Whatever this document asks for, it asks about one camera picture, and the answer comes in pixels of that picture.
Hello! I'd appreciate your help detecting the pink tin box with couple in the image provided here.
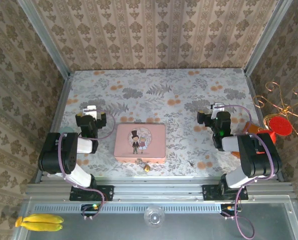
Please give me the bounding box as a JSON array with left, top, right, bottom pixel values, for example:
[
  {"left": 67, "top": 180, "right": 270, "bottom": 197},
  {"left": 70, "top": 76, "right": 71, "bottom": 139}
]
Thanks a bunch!
[{"left": 113, "top": 122, "right": 167, "bottom": 165}]

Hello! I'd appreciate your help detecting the black base plate right arm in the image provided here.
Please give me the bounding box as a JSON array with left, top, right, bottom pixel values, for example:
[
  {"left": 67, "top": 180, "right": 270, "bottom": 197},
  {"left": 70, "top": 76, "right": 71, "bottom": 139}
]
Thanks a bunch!
[{"left": 202, "top": 184, "right": 249, "bottom": 202}]

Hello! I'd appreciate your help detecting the black base plate left arm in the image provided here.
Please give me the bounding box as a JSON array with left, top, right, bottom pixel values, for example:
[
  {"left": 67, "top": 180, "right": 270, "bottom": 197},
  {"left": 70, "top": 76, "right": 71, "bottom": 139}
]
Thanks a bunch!
[{"left": 69, "top": 184, "right": 115, "bottom": 202}]

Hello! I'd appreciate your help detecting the pale green translucent cup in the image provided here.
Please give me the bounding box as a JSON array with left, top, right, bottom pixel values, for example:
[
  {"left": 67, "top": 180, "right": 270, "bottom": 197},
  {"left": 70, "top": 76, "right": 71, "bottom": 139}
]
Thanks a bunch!
[{"left": 58, "top": 126, "right": 75, "bottom": 135}]

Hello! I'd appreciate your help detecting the red hourglass shaped object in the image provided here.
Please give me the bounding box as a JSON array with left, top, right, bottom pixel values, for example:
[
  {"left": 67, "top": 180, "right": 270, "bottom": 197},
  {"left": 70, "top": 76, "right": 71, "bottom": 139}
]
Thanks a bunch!
[{"left": 258, "top": 115, "right": 293, "bottom": 145}]

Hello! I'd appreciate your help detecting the small black connector board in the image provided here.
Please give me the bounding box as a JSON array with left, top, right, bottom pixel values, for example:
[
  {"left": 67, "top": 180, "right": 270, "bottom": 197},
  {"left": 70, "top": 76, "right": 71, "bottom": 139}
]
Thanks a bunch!
[
  {"left": 219, "top": 203, "right": 240, "bottom": 218},
  {"left": 80, "top": 203, "right": 102, "bottom": 218}
]

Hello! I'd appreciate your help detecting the yellow banana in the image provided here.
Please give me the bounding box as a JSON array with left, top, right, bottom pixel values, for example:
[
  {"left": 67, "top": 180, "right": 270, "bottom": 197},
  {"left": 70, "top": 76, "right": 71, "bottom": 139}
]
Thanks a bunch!
[
  {"left": 15, "top": 216, "right": 64, "bottom": 232},
  {"left": 22, "top": 213, "right": 65, "bottom": 224}
]

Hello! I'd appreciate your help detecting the clear drinking glass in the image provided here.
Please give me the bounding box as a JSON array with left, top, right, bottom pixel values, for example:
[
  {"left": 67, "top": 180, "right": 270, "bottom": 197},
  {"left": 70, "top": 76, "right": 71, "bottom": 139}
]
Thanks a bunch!
[{"left": 143, "top": 204, "right": 166, "bottom": 229}]

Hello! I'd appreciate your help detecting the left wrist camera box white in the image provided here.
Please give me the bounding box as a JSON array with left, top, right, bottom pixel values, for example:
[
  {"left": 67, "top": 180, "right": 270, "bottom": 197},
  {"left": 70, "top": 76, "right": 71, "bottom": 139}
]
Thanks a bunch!
[{"left": 81, "top": 104, "right": 99, "bottom": 118}]

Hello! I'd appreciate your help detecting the aluminium side rail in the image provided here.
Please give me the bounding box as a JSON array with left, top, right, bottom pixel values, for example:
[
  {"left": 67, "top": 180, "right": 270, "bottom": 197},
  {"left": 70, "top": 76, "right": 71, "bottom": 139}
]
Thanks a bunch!
[
  {"left": 244, "top": 71, "right": 285, "bottom": 183},
  {"left": 35, "top": 74, "right": 74, "bottom": 184}
]

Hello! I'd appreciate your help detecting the gold wire curly stand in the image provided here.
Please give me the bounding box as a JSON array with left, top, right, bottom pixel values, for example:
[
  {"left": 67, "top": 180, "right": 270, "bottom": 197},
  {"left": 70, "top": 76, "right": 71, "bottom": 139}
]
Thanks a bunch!
[{"left": 252, "top": 81, "right": 298, "bottom": 140}]

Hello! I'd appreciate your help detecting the aluminium front rail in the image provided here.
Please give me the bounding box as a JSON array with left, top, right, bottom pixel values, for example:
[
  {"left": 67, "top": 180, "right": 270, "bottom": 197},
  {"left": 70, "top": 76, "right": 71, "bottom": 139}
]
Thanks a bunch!
[{"left": 25, "top": 180, "right": 295, "bottom": 202}]

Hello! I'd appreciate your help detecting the aluminium corner post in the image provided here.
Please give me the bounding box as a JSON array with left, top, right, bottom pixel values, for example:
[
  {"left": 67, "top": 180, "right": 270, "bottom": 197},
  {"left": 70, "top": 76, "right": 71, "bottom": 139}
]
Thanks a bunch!
[
  {"left": 17, "top": 0, "right": 72, "bottom": 78},
  {"left": 243, "top": 0, "right": 294, "bottom": 76}
]

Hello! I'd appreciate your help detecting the slotted grey cable duct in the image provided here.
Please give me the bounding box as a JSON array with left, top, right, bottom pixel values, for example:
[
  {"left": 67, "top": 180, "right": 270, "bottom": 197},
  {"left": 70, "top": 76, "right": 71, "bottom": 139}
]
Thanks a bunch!
[{"left": 33, "top": 204, "right": 222, "bottom": 214}]

